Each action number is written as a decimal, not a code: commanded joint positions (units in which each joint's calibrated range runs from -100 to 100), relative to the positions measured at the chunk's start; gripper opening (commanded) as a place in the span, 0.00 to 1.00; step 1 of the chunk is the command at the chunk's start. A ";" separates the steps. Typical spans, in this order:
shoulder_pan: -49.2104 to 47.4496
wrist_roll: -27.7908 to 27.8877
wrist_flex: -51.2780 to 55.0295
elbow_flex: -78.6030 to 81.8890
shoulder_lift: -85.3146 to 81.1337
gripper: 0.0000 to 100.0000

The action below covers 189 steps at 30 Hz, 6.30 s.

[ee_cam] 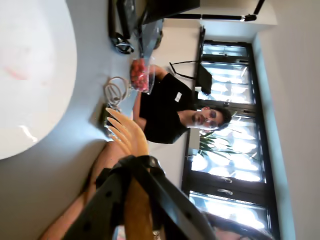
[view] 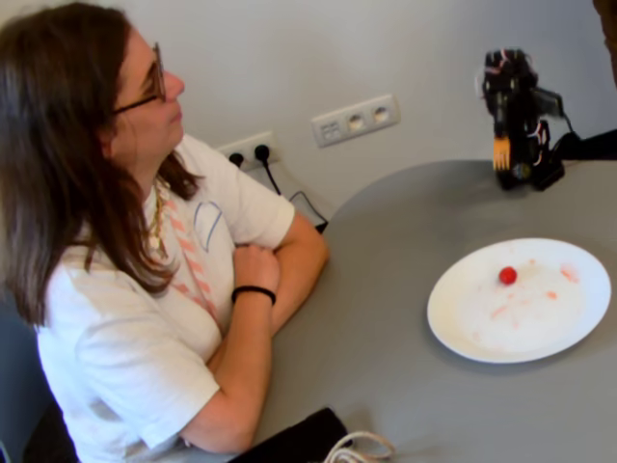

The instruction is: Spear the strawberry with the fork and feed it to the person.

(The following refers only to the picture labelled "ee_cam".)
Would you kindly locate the black framed window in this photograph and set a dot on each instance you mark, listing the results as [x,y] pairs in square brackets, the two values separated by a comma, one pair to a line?
[260,125]

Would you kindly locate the man's tinted glasses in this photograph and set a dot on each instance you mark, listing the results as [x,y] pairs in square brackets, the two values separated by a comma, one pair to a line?
[212,117]

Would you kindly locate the small dark flat device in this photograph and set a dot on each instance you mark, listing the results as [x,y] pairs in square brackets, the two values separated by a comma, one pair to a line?
[103,117]

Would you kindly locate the clear plastic strawberry punnet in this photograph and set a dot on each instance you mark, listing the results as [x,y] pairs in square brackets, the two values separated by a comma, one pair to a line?
[150,80]

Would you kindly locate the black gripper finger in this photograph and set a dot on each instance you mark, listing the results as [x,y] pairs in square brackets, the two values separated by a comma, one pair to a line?
[170,205]
[100,207]

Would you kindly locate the clear plastic bag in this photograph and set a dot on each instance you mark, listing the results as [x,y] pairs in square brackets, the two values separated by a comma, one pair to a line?
[150,35]

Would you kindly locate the bare person forearm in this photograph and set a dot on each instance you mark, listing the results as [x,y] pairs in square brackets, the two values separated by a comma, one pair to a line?
[105,160]

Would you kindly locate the light wooden fork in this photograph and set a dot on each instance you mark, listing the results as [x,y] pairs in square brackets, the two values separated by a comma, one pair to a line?
[132,135]

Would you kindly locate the white name sticker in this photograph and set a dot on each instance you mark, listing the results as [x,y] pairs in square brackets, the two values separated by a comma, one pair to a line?
[178,97]

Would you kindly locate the man in black t-shirt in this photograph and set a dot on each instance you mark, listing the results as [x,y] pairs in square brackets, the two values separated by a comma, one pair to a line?
[162,107]

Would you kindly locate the large white plate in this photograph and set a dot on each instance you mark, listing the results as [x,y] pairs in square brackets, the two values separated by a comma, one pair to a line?
[32,75]

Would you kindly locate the pile of red strawberries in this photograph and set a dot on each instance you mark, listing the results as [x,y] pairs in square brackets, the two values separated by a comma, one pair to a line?
[138,75]

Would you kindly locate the green potted plant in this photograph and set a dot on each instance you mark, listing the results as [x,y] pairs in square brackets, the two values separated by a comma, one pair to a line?
[215,145]

